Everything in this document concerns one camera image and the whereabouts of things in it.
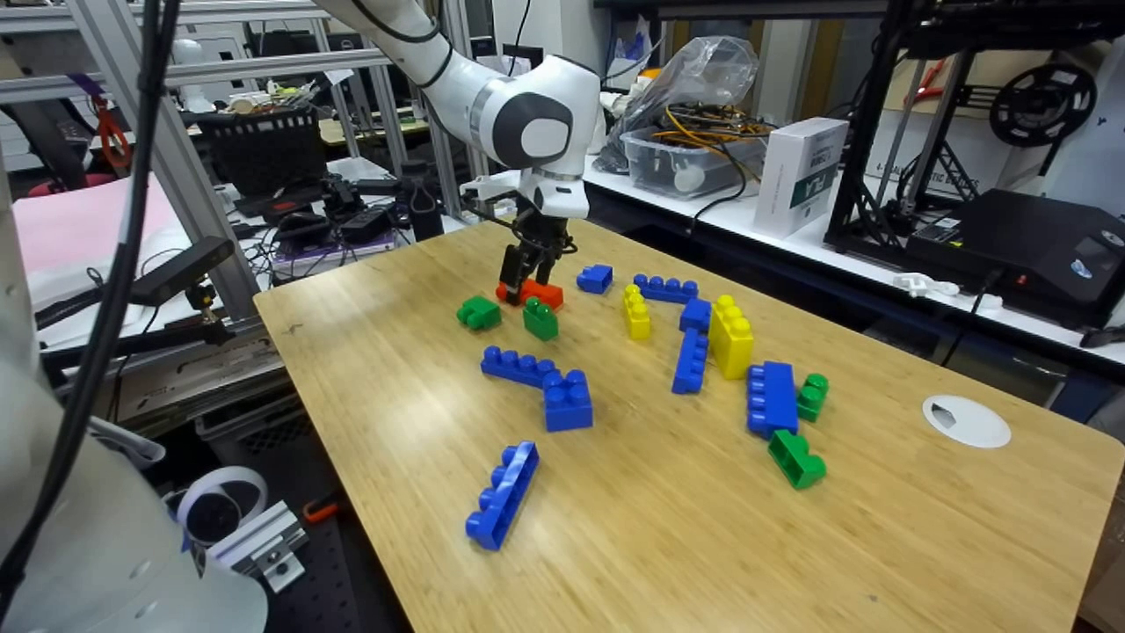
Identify white curved cover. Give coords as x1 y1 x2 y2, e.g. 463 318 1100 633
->
0 163 276 633

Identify small yellow toy block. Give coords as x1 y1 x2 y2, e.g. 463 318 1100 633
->
618 280 657 343

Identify long blue toy block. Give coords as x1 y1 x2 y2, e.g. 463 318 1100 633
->
478 343 562 393
461 440 547 554

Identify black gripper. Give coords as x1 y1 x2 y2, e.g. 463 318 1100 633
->
500 208 581 304

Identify clear plastic storage bin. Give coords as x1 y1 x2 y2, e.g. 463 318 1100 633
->
618 122 768 199

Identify white cardboard box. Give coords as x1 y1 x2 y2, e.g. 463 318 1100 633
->
754 111 851 239

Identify black bar-shaped camera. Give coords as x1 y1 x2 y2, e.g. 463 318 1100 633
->
124 235 240 309

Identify black wire basket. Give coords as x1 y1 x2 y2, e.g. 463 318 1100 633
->
192 105 332 208

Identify blue toy building block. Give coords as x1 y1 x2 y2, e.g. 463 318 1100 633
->
669 328 715 397
631 272 704 304

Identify square blue toy block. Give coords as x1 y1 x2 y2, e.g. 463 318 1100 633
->
540 365 597 437

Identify red toy building block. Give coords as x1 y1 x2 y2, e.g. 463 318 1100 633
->
493 276 568 314

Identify metal angle bracket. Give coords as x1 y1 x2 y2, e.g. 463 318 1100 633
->
209 498 313 593

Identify black desktop machine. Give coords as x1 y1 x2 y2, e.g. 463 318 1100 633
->
954 186 1125 330

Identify aluminium extrusion frame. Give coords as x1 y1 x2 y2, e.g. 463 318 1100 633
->
0 0 470 318

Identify thick black cable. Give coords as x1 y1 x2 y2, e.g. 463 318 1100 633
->
0 0 186 610

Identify wide blue toy block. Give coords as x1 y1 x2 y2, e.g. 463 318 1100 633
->
746 357 801 443

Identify white topped workbench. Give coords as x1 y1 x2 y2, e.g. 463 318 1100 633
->
581 163 1125 391

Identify white table cable grommet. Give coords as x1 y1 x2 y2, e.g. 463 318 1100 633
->
918 391 1015 454

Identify white tape roll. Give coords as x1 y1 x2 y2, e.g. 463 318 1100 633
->
173 463 276 554

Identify green toy building block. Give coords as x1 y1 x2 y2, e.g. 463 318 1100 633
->
522 295 562 343
794 370 834 425
768 430 830 491

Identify black filament spool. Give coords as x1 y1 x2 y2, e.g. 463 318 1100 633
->
985 57 1100 151

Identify large yellow toy block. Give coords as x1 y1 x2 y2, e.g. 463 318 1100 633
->
707 290 759 382

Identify black 3D printer frame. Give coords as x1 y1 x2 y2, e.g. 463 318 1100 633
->
824 0 1125 266

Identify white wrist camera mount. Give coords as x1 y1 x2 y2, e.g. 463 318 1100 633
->
458 173 529 209

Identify clear plastic bag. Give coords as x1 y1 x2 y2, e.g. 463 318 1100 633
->
609 31 768 151

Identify green two-stud toy block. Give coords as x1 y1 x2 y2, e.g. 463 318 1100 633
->
455 290 506 334

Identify yellow coiled cables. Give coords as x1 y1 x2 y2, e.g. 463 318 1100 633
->
656 103 768 154

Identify pink board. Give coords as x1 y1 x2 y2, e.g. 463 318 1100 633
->
12 173 196 314

